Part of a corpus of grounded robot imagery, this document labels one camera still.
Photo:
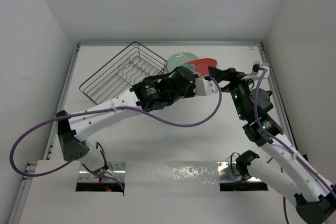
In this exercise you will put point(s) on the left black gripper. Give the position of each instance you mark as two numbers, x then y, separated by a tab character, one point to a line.
190	87

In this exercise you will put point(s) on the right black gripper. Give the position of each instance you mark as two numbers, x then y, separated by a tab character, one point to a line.
228	74

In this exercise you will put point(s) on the red and teal plate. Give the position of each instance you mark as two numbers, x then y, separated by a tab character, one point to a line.
200	66

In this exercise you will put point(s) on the green flower plate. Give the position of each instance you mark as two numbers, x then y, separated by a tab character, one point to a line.
178	59

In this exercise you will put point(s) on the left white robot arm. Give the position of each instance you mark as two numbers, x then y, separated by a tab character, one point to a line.
74	133

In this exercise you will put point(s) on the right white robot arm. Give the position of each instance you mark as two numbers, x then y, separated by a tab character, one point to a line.
310	193

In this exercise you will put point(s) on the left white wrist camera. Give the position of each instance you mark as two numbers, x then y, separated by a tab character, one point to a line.
204	87

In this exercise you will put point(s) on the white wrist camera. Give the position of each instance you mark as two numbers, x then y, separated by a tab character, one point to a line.
260	70
204	87

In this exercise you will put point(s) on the wire dish rack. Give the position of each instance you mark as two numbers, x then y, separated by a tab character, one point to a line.
130	66

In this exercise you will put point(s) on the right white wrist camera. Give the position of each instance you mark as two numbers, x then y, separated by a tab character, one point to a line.
260	70

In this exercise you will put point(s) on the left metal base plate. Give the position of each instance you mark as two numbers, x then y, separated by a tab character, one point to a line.
115	170

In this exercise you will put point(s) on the metal base plate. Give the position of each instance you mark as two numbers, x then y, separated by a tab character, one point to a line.
228	173
115	170

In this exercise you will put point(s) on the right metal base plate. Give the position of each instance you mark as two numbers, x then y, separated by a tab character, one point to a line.
228	173

